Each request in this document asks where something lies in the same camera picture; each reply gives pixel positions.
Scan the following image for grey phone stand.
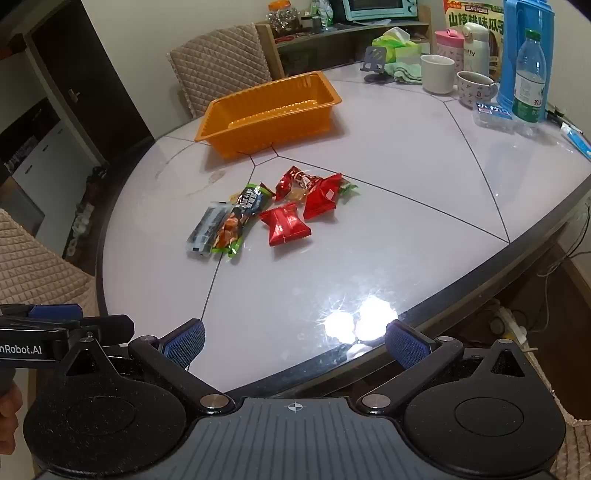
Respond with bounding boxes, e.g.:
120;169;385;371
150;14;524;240
362;45;397;85

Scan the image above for beige quilted chair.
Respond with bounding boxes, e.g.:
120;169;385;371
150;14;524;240
0;208;100;319
167;22;273;121
540;360;591;480

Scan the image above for patterned mug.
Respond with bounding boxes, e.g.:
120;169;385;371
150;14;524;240
456;71;500;108

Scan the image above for green tissue pack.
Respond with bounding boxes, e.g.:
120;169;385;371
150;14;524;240
372;27;432;65

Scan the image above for white bottle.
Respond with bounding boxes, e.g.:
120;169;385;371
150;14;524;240
462;22;490;75

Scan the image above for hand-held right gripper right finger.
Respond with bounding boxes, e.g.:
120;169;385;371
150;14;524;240
355;319;532;418

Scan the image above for dark door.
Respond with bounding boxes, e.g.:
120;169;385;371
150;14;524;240
23;0;155;167

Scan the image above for wooden shelf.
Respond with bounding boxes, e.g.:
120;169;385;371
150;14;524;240
256;18;432;81

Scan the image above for green white packets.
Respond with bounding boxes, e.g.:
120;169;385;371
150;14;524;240
309;0;335;31

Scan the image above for green cloth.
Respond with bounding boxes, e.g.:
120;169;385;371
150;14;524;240
384;61;424;85

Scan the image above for yellow seed bag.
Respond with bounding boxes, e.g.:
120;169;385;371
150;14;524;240
442;0;506;84

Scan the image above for large red candy packet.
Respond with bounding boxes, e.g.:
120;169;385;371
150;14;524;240
259;200;314;247

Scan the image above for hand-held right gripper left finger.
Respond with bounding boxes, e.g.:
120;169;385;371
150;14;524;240
60;318;238;416

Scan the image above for white mug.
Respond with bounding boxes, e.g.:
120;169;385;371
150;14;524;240
420;54;457;95

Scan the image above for blue thermos jug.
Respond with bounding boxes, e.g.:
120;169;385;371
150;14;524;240
496;0;552;116

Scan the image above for white cabinet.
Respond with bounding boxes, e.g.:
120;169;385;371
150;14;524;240
0;97;109;222

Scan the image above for row of shoes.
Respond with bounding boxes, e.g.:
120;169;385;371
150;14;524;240
65;166;109;257

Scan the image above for orange plastic tray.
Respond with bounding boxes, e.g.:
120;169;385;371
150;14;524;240
194;71;343;160

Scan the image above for orange lid jar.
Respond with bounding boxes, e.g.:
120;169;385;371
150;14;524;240
267;0;301;38

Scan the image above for small red candy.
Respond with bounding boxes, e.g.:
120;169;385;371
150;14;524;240
274;165;319;200

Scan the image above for grey blue snack packet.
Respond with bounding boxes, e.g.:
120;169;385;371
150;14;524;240
186;200;234;260

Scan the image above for blue flat packet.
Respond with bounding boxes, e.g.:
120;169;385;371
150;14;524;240
560;124;591;162

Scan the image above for green snack packet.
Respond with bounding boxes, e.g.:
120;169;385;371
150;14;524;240
211;181;274;258

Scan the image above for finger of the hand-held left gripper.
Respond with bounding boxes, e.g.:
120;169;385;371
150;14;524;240
0;304;83;324
55;315;136;347

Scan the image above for clear water bottle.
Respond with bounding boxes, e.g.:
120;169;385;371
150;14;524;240
512;28;549;125

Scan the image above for person's left hand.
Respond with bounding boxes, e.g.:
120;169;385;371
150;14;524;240
0;383;24;455

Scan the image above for mint toaster oven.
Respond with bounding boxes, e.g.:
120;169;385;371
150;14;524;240
339;0;421;26

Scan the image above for pink bottle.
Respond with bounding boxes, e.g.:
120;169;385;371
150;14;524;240
434;28;465;75

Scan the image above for clear plastic box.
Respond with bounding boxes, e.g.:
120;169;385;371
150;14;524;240
472;102;515;134

